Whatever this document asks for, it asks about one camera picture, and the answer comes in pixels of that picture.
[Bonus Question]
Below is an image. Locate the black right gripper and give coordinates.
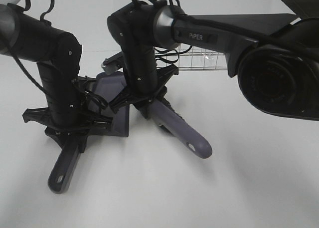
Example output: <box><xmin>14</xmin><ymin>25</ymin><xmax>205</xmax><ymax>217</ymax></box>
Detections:
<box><xmin>109</xmin><ymin>64</ymin><xmax>179</xmax><ymax>120</ymax></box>

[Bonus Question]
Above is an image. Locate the purple plastic dustpan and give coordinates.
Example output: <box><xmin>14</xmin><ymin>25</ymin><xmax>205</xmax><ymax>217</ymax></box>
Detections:
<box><xmin>47</xmin><ymin>72</ymin><xmax>130</xmax><ymax>195</ymax></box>

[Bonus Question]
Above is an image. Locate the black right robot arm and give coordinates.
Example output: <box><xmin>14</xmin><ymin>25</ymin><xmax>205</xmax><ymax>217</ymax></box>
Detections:
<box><xmin>107</xmin><ymin>0</ymin><xmax>319</xmax><ymax>121</ymax></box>

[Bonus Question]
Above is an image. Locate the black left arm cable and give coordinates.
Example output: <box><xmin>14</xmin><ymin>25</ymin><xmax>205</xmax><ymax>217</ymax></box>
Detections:
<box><xmin>0</xmin><ymin>0</ymin><xmax>110</xmax><ymax>114</ymax></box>

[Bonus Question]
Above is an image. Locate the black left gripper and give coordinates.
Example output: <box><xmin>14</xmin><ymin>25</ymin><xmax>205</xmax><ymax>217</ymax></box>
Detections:
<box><xmin>22</xmin><ymin>98</ymin><xmax>113</xmax><ymax>153</ymax></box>

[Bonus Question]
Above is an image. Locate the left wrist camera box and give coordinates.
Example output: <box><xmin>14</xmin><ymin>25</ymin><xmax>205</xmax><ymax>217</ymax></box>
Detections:
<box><xmin>73</xmin><ymin>76</ymin><xmax>97</xmax><ymax>92</ymax></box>

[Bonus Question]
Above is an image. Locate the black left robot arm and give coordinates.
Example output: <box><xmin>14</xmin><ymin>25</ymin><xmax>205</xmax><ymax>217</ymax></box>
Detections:
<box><xmin>0</xmin><ymin>3</ymin><xmax>112</xmax><ymax>153</ymax></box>

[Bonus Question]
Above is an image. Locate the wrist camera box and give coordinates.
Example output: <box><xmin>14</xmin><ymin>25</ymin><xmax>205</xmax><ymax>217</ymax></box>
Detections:
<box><xmin>101</xmin><ymin>52</ymin><xmax>125</xmax><ymax>75</ymax></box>
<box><xmin>73</xmin><ymin>76</ymin><xmax>97</xmax><ymax>92</ymax></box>

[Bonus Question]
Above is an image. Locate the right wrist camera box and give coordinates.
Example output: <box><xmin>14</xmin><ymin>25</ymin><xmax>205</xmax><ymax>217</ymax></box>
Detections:
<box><xmin>101</xmin><ymin>52</ymin><xmax>125</xmax><ymax>75</ymax></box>

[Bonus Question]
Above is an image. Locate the chrome wire dish rack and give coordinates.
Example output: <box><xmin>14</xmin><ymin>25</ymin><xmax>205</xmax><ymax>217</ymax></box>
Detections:
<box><xmin>155</xmin><ymin>44</ymin><xmax>227</xmax><ymax>70</ymax></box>

